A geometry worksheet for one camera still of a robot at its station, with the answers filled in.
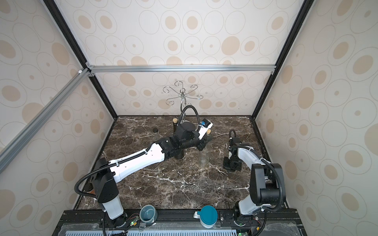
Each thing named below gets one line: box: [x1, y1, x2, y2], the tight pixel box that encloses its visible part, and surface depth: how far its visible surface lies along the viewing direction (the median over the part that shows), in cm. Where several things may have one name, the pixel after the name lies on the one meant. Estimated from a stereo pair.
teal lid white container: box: [193, 205, 219, 229], surface depth 70 cm
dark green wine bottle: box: [171, 118, 185, 160], surface depth 59 cm
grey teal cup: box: [139, 204, 158, 224], surface depth 73 cm
